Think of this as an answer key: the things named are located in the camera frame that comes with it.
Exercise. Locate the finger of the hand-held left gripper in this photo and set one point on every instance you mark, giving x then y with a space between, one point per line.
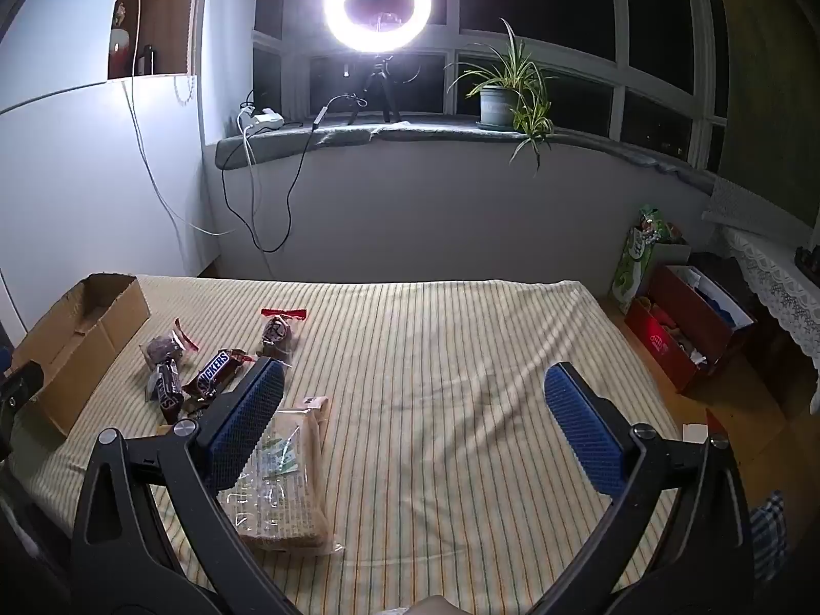
22 384

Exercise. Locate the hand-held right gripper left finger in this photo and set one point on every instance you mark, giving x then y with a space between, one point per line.
246 423

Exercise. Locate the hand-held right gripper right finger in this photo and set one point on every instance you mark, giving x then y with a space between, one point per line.
583 426

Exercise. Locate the brown cardboard box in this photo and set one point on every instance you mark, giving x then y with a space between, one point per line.
70 359

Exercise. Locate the large brown chocolate bar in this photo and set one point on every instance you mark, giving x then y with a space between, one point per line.
214 373

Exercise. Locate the clear bag of bread slices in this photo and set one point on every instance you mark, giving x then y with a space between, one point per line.
294 493

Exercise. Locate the small brown chocolate bar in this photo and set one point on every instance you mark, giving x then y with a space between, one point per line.
165 391

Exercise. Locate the round chocolate snack clear wrapper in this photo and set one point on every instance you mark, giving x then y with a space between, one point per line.
277 336
163 349

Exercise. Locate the small white carton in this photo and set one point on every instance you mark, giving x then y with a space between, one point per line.
695 429

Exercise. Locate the red cardboard box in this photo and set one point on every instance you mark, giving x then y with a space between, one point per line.
666 339

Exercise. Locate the green snack bag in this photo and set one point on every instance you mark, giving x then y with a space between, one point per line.
631 269

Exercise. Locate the blue plaid cloth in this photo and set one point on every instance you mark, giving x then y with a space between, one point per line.
769 538

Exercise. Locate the white wardrobe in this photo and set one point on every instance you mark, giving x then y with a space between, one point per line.
64 160

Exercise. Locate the white lace tablecloth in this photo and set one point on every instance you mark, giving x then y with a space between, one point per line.
769 262

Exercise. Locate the white power strip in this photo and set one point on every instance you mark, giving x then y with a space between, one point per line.
266 120

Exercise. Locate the potted spider plant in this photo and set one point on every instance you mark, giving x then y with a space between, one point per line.
496 106

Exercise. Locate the red and white vase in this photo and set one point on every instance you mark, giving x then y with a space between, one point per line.
118 54

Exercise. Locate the dark bottle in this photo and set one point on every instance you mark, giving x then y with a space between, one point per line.
148 61

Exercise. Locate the black tripod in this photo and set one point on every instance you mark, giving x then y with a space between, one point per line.
384 86

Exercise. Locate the small figurine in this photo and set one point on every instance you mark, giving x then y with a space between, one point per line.
120 13

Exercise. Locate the green curtain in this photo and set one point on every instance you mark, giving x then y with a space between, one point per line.
769 77

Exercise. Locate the wooden shelf niche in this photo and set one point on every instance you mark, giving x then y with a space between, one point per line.
166 13

